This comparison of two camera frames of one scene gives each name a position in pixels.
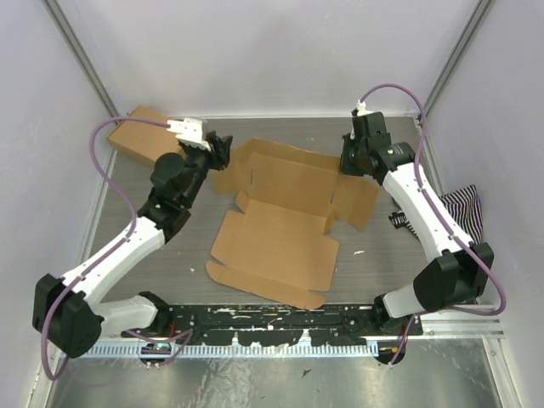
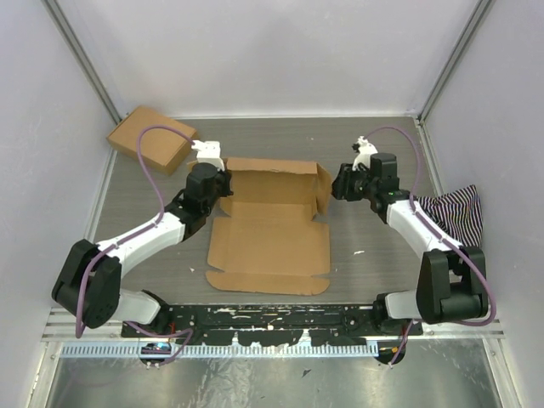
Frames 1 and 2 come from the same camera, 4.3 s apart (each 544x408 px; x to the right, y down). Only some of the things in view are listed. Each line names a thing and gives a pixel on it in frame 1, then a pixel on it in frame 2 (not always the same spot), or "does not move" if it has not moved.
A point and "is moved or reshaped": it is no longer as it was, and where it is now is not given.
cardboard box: (279, 245) is moved or reshaped
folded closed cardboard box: (146, 140) does not move
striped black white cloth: (464, 204) does not move
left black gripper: (221, 158) to (225, 176)
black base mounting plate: (225, 324) does not move
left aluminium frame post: (70, 36) does not move
